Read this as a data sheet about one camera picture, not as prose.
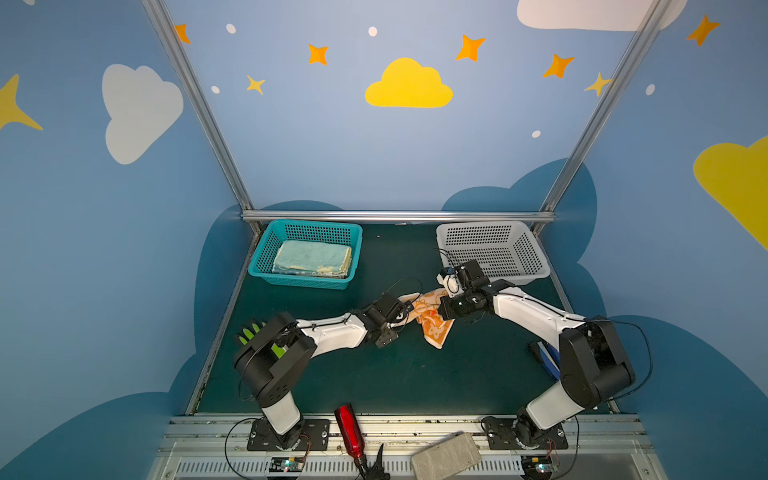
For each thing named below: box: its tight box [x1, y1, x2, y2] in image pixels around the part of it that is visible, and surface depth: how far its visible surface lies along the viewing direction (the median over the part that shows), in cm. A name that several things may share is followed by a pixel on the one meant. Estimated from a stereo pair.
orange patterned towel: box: [390, 288, 455, 349], surface depth 93 cm
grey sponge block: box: [411, 432, 482, 480], surface depth 70 cm
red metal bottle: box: [334, 404, 365, 460], surface depth 74 cm
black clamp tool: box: [354, 443, 390, 480], surface depth 70 cm
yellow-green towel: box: [272, 240, 353, 278], surface depth 107 cm
